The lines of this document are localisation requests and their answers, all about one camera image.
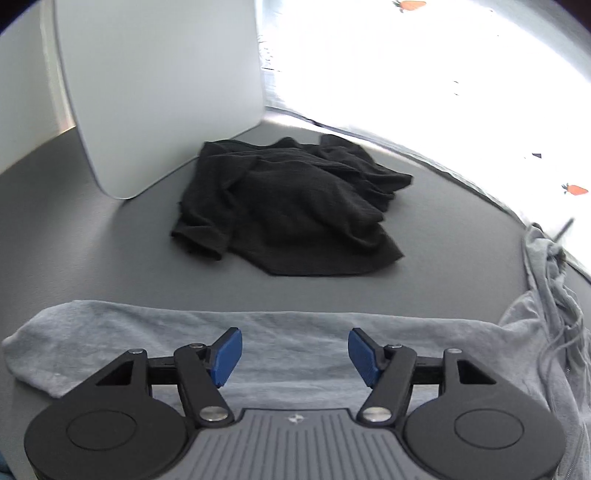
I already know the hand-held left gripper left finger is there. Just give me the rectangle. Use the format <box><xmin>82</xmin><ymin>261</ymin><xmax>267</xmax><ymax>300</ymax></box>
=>
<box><xmin>94</xmin><ymin>327</ymin><xmax>243</xmax><ymax>428</ymax></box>

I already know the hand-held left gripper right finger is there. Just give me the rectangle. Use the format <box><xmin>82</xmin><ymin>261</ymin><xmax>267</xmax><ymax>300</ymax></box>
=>
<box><xmin>347</xmin><ymin>328</ymin><xmax>500</xmax><ymax>428</ymax></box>

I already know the grey hoodie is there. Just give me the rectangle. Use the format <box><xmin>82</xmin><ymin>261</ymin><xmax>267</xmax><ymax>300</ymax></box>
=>
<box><xmin>2</xmin><ymin>224</ymin><xmax>591</xmax><ymax>480</ymax></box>

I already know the black sweater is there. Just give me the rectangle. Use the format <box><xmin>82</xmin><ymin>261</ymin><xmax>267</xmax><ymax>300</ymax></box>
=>
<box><xmin>170</xmin><ymin>135</ymin><xmax>414</xmax><ymax>278</ymax></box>

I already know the white printed sheet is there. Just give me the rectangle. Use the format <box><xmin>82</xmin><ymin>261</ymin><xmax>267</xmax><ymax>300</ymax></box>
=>
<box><xmin>257</xmin><ymin>0</ymin><xmax>591</xmax><ymax>283</ymax></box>

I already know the white rounded board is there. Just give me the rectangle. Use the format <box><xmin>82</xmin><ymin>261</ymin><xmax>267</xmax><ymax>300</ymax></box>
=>
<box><xmin>52</xmin><ymin>0</ymin><xmax>267</xmax><ymax>201</ymax></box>

